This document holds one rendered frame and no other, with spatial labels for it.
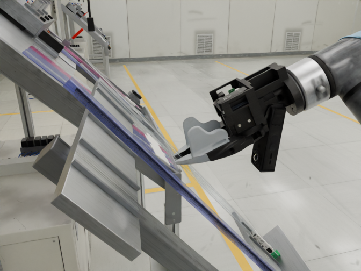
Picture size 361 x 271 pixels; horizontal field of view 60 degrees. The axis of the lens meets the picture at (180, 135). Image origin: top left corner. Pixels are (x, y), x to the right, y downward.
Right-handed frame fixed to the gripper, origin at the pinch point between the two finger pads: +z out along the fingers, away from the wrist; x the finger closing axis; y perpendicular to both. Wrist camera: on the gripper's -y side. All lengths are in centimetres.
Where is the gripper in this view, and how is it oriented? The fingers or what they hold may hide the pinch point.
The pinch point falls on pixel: (183, 159)
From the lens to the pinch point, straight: 51.2
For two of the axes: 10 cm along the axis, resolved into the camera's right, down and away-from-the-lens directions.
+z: -8.9, 4.6, 0.3
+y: -4.3, -8.1, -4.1
